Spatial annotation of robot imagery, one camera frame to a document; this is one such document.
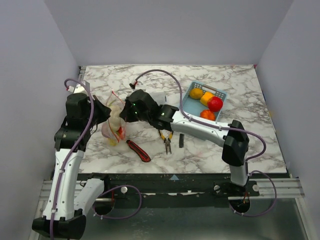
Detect orange small pumpkin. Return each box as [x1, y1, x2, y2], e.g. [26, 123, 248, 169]
[199, 109, 216, 121]

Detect yellow handled pliers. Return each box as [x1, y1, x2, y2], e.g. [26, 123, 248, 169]
[158, 130, 174, 154]

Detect clear plastic screw box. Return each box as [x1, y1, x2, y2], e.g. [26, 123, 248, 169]
[149, 91, 167, 105]

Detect white cauliflower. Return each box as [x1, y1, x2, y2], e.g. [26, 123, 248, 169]
[108, 105, 122, 132]

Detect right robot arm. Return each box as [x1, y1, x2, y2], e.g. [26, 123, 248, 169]
[119, 89, 249, 196]

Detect red apple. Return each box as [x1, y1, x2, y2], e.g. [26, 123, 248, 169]
[207, 96, 223, 113]

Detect orange yellow bell pepper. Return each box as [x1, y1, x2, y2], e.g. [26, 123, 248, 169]
[200, 91, 215, 107]

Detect orange carrot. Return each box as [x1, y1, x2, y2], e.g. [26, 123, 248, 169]
[117, 127, 126, 140]

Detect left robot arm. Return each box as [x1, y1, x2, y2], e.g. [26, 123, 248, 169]
[32, 93, 111, 240]

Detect light blue plastic basket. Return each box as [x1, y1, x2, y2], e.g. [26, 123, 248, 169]
[182, 81, 228, 117]

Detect clear zip top bag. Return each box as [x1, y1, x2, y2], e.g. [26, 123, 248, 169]
[101, 90, 126, 147]

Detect red black utility knife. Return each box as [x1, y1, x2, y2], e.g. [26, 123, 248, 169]
[126, 139, 151, 163]

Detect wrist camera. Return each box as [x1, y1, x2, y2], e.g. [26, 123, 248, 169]
[66, 81, 90, 95]
[129, 81, 138, 90]

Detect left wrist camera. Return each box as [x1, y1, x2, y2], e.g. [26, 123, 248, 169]
[66, 81, 90, 95]

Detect brown potato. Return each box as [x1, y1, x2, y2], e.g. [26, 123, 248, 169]
[189, 88, 204, 100]

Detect black bit holder strip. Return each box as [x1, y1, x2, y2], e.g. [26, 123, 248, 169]
[179, 133, 185, 148]

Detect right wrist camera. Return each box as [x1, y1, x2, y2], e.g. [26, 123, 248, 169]
[129, 81, 138, 90]

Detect purple onion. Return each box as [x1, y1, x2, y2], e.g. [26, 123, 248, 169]
[101, 122, 111, 138]

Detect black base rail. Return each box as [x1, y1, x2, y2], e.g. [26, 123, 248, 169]
[77, 173, 288, 212]

